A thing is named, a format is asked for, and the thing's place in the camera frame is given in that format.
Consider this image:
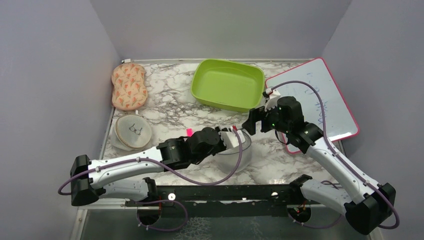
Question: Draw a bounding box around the white mesh laundry bag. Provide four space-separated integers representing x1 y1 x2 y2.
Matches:
213 130 253 174

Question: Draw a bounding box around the pink plastic clip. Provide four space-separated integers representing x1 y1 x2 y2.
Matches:
186 128 193 137

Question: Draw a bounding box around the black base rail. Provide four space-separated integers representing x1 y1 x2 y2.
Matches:
124 184 314 218

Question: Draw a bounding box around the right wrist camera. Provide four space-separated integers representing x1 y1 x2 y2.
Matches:
263 87 281 112

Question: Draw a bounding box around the pink framed whiteboard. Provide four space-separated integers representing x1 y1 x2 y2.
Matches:
265 57 360 142

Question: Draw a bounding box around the floral orange pouch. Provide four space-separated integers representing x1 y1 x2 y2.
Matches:
111 62 148 111

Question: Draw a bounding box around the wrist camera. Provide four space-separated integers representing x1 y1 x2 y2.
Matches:
263 87 281 112
232 128 246 149

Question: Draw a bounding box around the green plastic tray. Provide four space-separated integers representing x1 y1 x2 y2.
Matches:
190 59 265 113

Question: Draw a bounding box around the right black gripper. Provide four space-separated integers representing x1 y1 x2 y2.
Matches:
242 100 291 136

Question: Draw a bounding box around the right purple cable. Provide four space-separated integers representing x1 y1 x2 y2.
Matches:
264 80 401 230

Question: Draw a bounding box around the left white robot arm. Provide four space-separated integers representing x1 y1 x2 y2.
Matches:
70 127 244 207

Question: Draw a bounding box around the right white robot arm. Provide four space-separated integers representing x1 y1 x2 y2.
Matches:
242 96 396 235

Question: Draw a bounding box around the round beige mesh bag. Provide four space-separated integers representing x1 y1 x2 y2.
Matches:
110 114 153 151

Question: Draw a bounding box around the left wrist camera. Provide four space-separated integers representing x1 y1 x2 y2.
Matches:
232 128 246 149

